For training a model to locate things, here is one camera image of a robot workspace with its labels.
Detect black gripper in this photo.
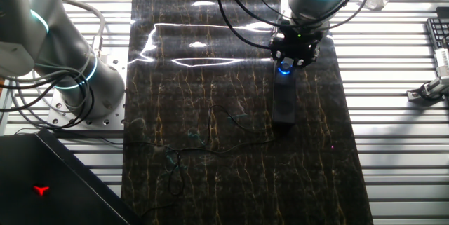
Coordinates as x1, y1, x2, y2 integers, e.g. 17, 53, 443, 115
269, 25, 323, 67

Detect speaker knob with blue ring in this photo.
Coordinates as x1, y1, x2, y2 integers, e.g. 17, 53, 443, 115
278, 60, 292, 76

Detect black speaker bar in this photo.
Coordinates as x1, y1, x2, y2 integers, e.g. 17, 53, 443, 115
272, 58, 297, 125

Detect black marble pattern mat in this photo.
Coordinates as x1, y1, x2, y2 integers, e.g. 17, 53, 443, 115
121, 0, 375, 225

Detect black keyboard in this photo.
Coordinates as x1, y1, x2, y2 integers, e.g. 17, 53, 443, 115
425, 17, 449, 50

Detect black box with red mark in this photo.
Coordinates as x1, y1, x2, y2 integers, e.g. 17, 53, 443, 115
0, 128, 141, 225

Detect wrist cable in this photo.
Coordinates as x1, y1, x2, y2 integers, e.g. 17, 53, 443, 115
215, 0, 274, 50
222, 0, 375, 29

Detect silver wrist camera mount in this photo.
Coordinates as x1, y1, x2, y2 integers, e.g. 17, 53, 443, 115
279, 0, 292, 21

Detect thin black speaker cable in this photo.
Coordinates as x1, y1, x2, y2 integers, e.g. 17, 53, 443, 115
122, 104, 278, 219

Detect aluminium camera bracket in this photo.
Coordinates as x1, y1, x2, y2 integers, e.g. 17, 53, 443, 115
406, 76, 449, 104

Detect gray depth camera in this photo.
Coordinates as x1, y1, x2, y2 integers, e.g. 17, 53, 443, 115
434, 48, 449, 79

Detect thick gray robot cable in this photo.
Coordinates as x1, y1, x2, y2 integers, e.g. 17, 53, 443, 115
61, 0, 106, 60

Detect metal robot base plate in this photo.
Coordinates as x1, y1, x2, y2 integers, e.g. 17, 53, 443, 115
47, 48, 127, 130

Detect black arm base cables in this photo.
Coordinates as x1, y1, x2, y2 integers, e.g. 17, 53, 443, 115
0, 63, 95, 131

